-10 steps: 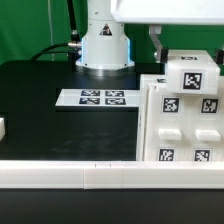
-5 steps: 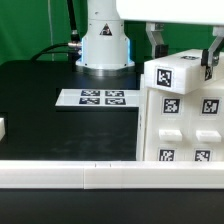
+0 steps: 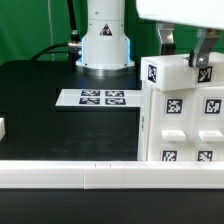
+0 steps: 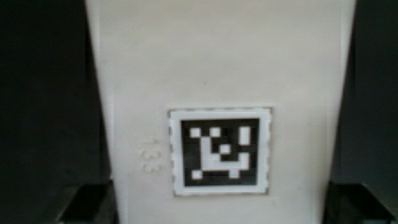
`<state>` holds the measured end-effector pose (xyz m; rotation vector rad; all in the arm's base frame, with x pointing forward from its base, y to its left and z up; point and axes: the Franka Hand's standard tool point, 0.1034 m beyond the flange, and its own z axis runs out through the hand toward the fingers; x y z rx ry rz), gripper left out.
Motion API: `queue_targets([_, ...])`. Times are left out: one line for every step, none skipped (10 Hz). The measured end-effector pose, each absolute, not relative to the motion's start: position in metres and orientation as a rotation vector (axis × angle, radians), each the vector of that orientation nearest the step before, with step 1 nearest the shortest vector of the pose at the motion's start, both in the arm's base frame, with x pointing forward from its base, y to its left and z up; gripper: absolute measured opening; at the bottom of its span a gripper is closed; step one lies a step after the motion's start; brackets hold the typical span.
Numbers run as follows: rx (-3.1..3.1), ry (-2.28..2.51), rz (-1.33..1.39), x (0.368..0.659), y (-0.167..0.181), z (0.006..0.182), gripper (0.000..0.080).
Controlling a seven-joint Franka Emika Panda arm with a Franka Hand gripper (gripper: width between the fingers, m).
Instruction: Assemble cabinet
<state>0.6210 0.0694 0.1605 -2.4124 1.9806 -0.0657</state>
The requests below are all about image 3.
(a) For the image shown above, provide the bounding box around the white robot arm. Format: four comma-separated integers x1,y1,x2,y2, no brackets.
78,0,224,73

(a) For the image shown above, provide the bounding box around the white cabinet top block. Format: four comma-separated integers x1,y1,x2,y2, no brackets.
140,52,224,91

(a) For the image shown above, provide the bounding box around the black cable bundle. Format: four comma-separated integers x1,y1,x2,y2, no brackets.
30,0,83,62

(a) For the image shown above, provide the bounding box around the white front fence rail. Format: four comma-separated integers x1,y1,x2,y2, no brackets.
0,161,224,189

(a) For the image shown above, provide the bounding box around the white cabinet door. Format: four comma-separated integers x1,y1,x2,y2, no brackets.
147,89,196,162
191,86,224,162

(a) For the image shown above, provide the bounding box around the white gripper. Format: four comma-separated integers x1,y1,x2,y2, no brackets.
136,0,224,68

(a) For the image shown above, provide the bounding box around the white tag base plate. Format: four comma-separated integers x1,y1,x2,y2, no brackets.
56,89,141,108

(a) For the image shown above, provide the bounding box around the white cabinet body box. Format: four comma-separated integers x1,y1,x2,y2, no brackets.
137,81,224,162

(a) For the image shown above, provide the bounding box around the white left fence stub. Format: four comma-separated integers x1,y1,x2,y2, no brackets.
0,118,5,141

